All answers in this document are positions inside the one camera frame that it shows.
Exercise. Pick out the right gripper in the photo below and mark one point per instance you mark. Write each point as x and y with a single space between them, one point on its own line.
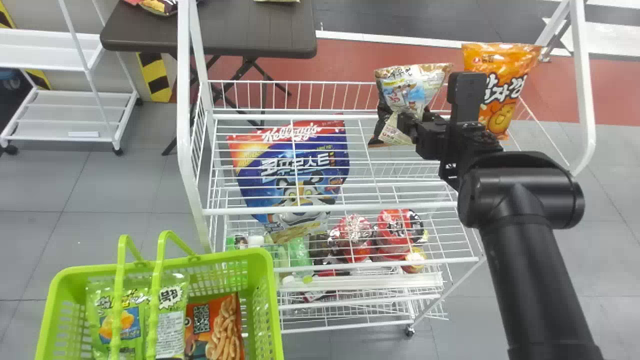
430 137

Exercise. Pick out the grey snack packet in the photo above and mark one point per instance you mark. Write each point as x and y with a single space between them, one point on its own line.
407 90

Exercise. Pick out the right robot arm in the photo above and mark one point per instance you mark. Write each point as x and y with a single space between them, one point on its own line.
530 260

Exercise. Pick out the red noodle cup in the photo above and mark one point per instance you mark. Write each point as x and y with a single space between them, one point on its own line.
397 232
354 240

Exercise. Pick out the orange snack packet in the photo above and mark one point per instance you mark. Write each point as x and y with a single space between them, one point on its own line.
217 330
505 80

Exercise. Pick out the blue cereal bag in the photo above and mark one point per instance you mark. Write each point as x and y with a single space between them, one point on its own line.
295 165

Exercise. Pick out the yellow can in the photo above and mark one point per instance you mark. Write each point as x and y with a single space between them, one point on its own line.
414 261

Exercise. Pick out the yellow cereal bag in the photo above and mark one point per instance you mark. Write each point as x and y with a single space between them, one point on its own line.
295 227

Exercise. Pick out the green bottle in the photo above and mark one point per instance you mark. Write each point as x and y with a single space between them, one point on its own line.
299 255

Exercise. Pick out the dark side table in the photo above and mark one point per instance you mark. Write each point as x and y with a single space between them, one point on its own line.
240 27

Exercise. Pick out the green basket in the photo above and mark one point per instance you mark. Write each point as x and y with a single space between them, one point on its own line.
230 272

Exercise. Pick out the yellow snack packet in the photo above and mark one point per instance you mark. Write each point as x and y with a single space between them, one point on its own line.
157 6

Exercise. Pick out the green snack packet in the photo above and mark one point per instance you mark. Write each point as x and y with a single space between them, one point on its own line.
170 320
117 320

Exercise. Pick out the white shelf trolley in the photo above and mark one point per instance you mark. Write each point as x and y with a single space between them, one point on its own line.
75 115

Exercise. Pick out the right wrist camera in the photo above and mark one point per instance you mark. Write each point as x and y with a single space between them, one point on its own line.
467 95

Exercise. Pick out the yellow black striped post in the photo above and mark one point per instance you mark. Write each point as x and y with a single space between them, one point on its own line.
155 77

